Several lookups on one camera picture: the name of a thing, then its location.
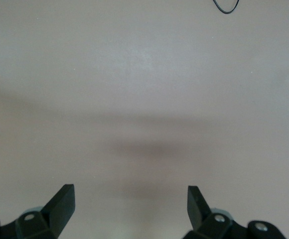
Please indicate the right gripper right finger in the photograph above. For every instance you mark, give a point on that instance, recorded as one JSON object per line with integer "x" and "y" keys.
{"x": 199, "y": 214}

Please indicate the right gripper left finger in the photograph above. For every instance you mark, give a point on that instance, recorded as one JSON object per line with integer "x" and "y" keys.
{"x": 57, "y": 211}

